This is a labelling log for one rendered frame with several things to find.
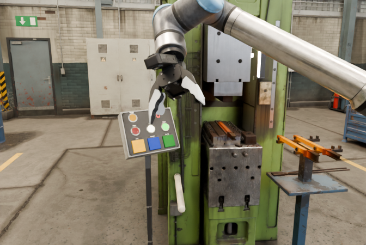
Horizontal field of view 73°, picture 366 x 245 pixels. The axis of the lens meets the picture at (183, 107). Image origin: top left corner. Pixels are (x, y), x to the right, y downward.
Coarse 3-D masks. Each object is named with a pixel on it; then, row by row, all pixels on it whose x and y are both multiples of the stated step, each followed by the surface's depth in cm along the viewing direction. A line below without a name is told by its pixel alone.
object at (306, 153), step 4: (280, 136) 173; (284, 140) 166; (288, 140) 163; (288, 144) 162; (292, 144) 157; (296, 144) 156; (300, 148) 149; (304, 148) 149; (304, 152) 143; (308, 152) 142; (312, 152) 139; (304, 156) 143; (308, 156) 142; (312, 156) 139; (316, 156) 135; (312, 160) 138; (316, 160) 136
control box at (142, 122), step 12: (168, 108) 167; (120, 120) 152; (144, 120) 156; (156, 120) 160; (168, 120) 163; (120, 132) 154; (144, 132) 153; (156, 132) 157; (168, 132) 160; (132, 156) 145
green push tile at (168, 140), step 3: (168, 135) 159; (171, 135) 160; (162, 138) 157; (165, 138) 157; (168, 138) 158; (171, 138) 159; (165, 141) 156; (168, 141) 157; (171, 141) 158; (174, 141) 159; (165, 144) 155; (168, 144) 156; (171, 144) 157; (174, 144) 158; (165, 147) 155
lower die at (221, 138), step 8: (216, 120) 217; (208, 128) 198; (216, 128) 194; (232, 128) 193; (216, 136) 177; (224, 136) 177; (240, 136) 178; (216, 144) 178; (224, 144) 178; (232, 144) 179
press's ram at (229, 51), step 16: (208, 32) 163; (208, 48) 165; (224, 48) 166; (240, 48) 167; (208, 64) 167; (224, 64) 168; (240, 64) 169; (208, 80) 169; (224, 80) 170; (240, 80) 173
